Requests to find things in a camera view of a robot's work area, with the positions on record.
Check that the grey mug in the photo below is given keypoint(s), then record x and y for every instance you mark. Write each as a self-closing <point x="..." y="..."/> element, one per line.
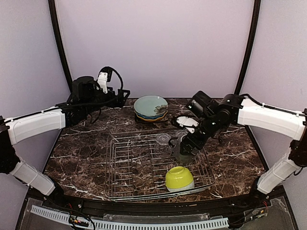
<point x="181" y="159"/>

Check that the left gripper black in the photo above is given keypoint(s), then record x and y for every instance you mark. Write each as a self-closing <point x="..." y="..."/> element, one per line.
<point x="122" y="97"/>

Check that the lime green bowl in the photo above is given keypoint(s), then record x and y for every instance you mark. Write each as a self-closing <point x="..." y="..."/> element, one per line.
<point x="179" y="178"/>

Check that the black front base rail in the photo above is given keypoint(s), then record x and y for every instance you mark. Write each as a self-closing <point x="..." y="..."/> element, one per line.
<point x="274" y="213"/>

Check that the clear glass right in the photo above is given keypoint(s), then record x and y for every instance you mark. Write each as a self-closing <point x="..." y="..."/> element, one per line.
<point x="180" y="133"/>

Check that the light green flower plate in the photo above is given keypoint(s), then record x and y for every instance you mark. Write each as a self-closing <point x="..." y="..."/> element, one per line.
<point x="151" y="105"/>

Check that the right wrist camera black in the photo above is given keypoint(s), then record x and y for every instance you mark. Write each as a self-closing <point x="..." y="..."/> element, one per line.
<point x="185" y="122"/>

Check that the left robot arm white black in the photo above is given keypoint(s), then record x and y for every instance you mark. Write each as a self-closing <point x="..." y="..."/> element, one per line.
<point x="88" y="95"/>

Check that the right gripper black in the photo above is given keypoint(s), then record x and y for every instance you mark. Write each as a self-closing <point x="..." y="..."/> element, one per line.
<point x="187" y="147"/>

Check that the yellow dotted plate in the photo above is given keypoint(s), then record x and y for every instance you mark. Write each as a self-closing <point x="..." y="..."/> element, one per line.
<point x="149" y="119"/>

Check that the blue dotted plate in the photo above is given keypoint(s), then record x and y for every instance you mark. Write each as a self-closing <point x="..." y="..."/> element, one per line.
<point x="150" y="117"/>

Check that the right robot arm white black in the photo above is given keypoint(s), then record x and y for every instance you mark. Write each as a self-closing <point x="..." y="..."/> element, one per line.
<point x="242" y="109"/>

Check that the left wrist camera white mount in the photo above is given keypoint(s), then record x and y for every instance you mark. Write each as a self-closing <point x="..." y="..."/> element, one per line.
<point x="104" y="76"/>

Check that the right black frame post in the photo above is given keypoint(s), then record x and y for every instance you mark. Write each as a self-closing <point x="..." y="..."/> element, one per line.
<point x="249" y="46"/>

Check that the clear glass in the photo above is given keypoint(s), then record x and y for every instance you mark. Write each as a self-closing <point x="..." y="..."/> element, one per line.
<point x="162" y="141"/>
<point x="180" y="133"/>

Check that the black frame post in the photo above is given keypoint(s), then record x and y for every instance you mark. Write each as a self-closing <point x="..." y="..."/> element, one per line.
<point x="59" y="42"/>
<point x="249" y="46"/>

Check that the clear glass left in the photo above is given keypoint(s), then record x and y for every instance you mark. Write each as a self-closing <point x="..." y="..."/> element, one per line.
<point x="162" y="141"/>

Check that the left black frame post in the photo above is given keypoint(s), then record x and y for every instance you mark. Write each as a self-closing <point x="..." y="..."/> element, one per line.
<point x="59" y="42"/>

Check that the white slotted cable duct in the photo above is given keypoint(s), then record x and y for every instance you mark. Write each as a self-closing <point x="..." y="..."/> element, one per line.
<point x="118" y="222"/>

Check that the wire dish rack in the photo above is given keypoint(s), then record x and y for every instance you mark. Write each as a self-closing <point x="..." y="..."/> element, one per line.
<point x="134" y="171"/>

